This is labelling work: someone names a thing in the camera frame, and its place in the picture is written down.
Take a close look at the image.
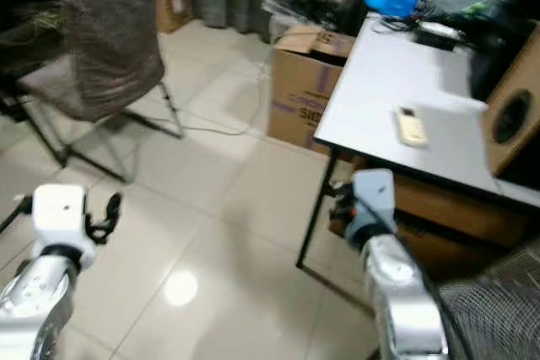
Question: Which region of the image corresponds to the black cable tangle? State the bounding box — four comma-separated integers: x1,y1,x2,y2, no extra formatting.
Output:
282,0,348,29

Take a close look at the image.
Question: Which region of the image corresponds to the white table with black legs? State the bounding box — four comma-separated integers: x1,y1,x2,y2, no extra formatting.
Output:
295,12,540,273

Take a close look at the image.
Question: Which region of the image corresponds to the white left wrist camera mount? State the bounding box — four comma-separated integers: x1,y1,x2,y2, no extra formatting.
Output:
31,183,91,253

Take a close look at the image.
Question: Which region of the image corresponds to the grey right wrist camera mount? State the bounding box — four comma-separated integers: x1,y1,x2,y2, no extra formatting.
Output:
348,168,398,248

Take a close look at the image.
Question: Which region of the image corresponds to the low brown cardboard box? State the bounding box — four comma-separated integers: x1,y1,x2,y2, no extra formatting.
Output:
327,153,534,282

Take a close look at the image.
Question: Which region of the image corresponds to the brown fabric chair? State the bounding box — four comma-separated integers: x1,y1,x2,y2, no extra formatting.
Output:
13,0,186,185

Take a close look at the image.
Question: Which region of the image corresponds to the grey mesh chair back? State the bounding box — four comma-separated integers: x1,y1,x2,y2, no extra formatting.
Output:
437,240,540,360

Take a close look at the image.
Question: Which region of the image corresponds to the thin white floor cable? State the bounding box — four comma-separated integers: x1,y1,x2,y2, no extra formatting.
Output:
175,55,271,137

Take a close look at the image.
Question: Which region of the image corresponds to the wooden speaker box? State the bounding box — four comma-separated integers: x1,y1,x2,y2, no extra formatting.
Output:
479,51,540,178

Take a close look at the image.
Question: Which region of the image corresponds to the black bulky object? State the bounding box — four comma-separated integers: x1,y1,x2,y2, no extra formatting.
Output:
467,0,540,101

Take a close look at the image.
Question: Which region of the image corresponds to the purple printed cardboard box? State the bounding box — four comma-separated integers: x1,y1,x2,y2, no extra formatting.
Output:
267,24,357,155

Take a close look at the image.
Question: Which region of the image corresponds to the white remote control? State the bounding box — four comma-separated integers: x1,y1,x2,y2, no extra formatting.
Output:
394,105,430,148

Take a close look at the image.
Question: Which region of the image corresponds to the small white flat device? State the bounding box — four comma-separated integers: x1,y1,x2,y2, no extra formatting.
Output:
413,20,467,41

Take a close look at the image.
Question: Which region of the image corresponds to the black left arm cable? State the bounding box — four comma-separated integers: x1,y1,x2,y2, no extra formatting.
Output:
0,195,35,234

